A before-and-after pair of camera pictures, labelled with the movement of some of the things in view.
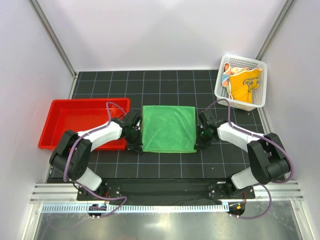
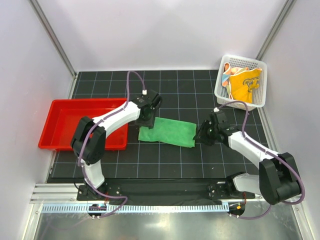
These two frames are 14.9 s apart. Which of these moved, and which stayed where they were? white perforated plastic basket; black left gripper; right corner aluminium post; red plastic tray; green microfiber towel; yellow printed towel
Moved: black left gripper; green microfiber towel
Stayed: right corner aluminium post; white perforated plastic basket; yellow printed towel; red plastic tray
